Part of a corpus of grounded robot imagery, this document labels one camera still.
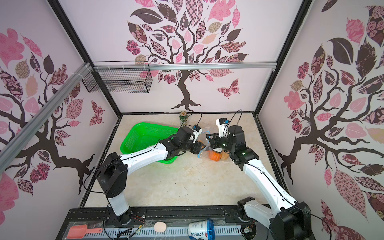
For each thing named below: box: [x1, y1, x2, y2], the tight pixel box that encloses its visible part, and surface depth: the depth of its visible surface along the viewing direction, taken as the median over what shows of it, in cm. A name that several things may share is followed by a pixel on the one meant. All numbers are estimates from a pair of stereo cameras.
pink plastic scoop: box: [67, 224, 103, 239], surface depth 70 cm
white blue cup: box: [188, 219, 215, 240], surface depth 65 cm
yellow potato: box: [221, 150, 230, 160], surface depth 91 cm
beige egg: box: [154, 221, 167, 233], surface depth 71 cm
